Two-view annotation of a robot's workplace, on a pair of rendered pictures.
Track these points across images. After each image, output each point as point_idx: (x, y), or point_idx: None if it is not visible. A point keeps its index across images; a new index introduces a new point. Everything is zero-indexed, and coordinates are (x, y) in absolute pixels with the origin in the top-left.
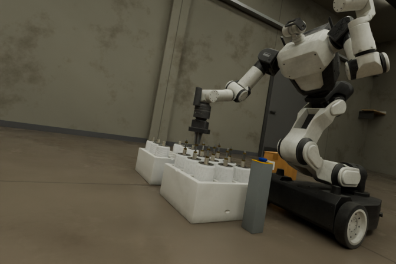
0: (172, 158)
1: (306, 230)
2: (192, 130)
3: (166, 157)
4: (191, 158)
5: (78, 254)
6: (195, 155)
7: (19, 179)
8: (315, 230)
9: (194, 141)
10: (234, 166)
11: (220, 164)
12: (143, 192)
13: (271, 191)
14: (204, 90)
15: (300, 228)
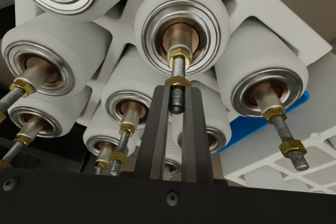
0: (314, 143)
1: (6, 80)
2: (282, 211)
3: None
4: None
5: None
6: (171, 42)
7: None
8: (4, 91)
9: (194, 98)
10: (49, 108)
11: (51, 59)
12: None
13: (66, 137)
14: None
15: (11, 77)
